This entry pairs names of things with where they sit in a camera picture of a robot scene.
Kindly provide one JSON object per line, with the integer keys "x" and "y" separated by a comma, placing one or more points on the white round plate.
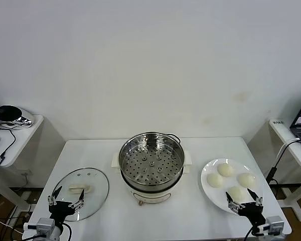
{"x": 215, "y": 198}

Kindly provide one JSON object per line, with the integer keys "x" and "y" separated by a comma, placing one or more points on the shiny chrome rounded device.
{"x": 27, "y": 120}

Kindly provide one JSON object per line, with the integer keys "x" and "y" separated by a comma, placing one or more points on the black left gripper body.
{"x": 61, "y": 209}

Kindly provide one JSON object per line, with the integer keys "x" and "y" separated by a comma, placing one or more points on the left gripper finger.
{"x": 51, "y": 200}
{"x": 79, "y": 203}

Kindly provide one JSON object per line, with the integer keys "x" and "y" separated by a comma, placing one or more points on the round glass pot lid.
{"x": 95, "y": 185}

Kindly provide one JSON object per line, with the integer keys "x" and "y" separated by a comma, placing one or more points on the white side table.
{"x": 22, "y": 143}
{"x": 282, "y": 133}

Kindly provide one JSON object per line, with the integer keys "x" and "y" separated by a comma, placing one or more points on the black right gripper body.
{"x": 253, "y": 212}

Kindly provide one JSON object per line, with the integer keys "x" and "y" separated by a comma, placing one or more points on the perforated steel steamer basket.
{"x": 135, "y": 173}

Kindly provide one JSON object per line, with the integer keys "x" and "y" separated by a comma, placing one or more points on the white steamed baozi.
{"x": 246, "y": 180}
{"x": 215, "y": 180}
{"x": 225, "y": 170}
{"x": 237, "y": 193}

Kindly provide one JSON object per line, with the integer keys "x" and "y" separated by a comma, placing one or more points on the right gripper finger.
{"x": 259, "y": 201}
{"x": 234, "y": 207}

